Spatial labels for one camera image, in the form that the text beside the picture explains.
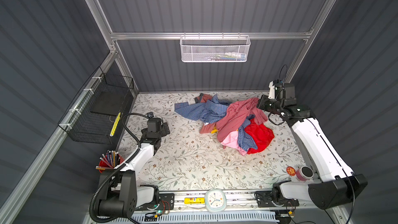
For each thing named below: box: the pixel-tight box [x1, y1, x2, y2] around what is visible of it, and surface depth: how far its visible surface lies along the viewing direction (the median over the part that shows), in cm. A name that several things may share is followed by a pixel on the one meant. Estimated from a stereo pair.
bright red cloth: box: [244, 118, 275, 154], surface depth 88 cm
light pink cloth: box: [220, 130, 248, 157], surface depth 82 cm
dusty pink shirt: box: [199, 97, 268, 148], surface depth 83 cm
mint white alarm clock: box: [204, 188, 227, 213], surface depth 74 cm
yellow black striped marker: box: [109, 111, 122, 137], surface depth 71 cm
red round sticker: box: [286, 165, 296, 177], surface depth 84 cm
